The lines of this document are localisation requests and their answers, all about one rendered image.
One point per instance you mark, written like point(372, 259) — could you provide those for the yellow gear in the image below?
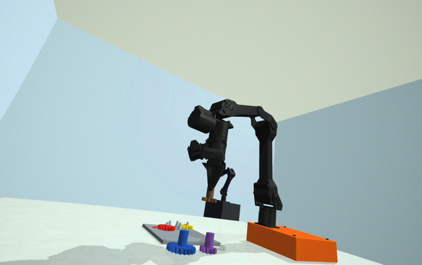
point(185, 226)

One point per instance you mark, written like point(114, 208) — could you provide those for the red gear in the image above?
point(166, 227)

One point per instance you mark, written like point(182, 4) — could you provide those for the blue gear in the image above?
point(181, 247)

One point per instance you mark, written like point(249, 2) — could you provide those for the purple gear with cylindrical hub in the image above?
point(208, 247)

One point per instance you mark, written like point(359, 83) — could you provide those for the brown gear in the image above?
point(209, 196)

